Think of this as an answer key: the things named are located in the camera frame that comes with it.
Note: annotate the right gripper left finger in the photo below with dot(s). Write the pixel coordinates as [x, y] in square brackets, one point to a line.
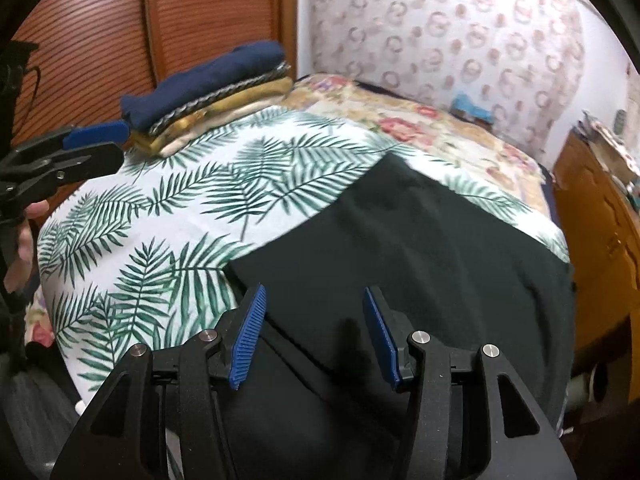
[122, 433]

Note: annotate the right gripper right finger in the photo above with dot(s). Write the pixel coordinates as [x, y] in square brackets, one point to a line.
[469, 414]

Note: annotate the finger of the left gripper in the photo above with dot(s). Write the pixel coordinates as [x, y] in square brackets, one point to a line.
[108, 132]
[87, 162]

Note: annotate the black printed t-shirt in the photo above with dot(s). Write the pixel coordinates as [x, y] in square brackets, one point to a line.
[315, 405]

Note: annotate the person's left hand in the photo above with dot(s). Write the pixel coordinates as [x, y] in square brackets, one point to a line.
[19, 270]

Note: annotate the navy folded garment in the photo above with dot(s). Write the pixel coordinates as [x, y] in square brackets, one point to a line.
[241, 63]

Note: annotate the wooden louvered wardrobe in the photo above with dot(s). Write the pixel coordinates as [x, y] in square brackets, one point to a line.
[92, 52]

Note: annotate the palm leaf bedsheet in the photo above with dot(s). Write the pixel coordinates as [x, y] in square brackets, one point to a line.
[137, 256]

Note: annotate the wooden sideboard cabinet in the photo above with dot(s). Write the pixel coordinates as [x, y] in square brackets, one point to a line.
[603, 242]

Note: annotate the cardboard box on sideboard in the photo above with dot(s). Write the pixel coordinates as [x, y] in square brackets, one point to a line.
[610, 152]

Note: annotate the floral blanket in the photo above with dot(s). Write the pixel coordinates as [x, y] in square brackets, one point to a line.
[429, 129]

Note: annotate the small round fan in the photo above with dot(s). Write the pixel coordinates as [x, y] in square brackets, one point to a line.
[620, 122]

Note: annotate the box with blue cloth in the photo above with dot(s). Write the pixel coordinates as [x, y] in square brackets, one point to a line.
[463, 108]

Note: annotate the circle patterned curtain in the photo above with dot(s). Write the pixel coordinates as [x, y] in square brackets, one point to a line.
[519, 61]

